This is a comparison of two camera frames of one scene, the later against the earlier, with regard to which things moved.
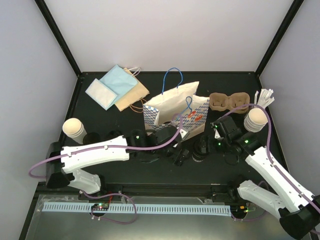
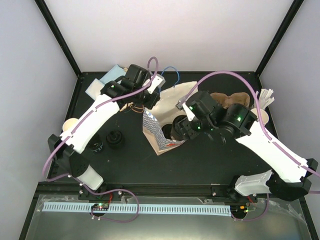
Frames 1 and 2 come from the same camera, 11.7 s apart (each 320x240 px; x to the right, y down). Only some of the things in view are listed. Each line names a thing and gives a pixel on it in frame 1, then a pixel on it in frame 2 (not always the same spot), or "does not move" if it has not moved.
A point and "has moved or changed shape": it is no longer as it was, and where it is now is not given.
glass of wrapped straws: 265,98 does not move
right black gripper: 211,146 → 185,130
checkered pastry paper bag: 184,102 has moved or changed shape
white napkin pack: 101,94 does not move
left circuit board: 100,206 does not move
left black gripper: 178,162 → 155,98
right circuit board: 239,210 does not move
